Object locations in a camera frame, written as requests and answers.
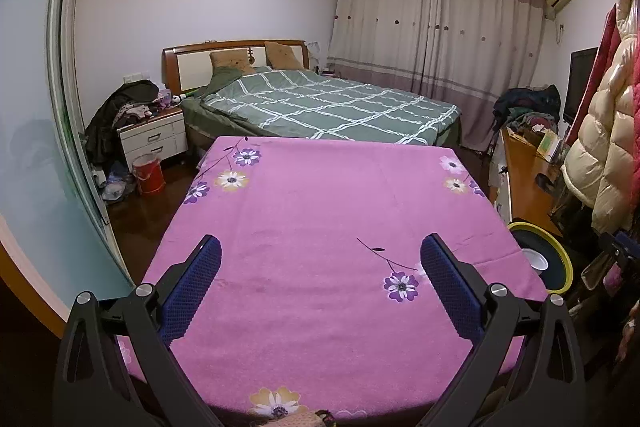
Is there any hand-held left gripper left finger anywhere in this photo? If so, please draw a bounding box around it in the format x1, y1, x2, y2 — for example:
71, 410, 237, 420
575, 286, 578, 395
52, 234, 223, 427

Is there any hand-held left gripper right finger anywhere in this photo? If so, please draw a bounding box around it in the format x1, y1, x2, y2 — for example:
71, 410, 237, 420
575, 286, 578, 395
420, 233, 586, 427

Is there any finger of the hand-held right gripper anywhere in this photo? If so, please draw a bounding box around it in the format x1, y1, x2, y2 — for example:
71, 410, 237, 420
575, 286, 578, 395
600, 231, 640, 270

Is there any yellow-rimmed dark trash bin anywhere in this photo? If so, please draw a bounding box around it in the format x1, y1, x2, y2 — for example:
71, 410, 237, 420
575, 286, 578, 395
506, 221, 573, 294

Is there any wooden cabinet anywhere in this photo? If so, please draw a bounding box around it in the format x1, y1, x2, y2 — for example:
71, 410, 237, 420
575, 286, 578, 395
492, 127, 563, 238

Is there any cream puffer jacket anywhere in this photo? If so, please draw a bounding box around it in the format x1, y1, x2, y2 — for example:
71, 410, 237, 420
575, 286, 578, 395
561, 0, 640, 235

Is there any red bucket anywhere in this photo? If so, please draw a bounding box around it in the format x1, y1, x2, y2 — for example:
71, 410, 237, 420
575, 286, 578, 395
131, 153, 166, 196

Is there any green box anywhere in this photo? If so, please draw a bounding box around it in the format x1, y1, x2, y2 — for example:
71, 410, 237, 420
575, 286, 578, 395
537, 129, 561, 162

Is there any pink floral tablecloth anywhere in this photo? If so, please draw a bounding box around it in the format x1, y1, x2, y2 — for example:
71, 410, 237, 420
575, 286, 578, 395
117, 136, 551, 427

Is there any white nightstand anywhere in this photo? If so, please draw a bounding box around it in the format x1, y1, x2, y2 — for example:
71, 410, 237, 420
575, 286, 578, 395
117, 107, 188, 168

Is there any black flat television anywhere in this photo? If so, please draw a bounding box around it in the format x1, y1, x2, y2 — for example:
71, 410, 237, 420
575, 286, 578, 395
564, 47, 599, 125

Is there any mixed clothes heap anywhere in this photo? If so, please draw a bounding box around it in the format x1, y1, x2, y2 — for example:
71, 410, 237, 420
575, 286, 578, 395
492, 84, 562, 138

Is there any dark clothes pile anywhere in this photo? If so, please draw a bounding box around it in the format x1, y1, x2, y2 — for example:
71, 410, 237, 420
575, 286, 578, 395
84, 79, 161, 168

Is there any red puffer jacket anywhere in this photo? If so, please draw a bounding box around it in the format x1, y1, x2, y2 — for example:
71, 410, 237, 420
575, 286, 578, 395
565, 2, 640, 148

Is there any wooden bed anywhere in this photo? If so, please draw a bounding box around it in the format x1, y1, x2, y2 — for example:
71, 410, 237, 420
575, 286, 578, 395
161, 39, 463, 152

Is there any green checked quilt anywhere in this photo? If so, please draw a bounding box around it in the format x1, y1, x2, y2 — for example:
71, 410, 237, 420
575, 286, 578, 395
200, 68, 458, 145

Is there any brown pillow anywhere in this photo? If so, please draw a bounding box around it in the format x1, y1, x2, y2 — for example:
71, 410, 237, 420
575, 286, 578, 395
209, 48, 257, 75
264, 41, 305, 70

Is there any glass sliding wardrobe door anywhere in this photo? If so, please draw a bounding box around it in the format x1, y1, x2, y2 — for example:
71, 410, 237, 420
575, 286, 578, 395
0, 0, 136, 323

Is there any pink and white curtain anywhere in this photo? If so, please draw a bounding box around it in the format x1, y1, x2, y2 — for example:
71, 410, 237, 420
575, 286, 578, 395
327, 0, 546, 152

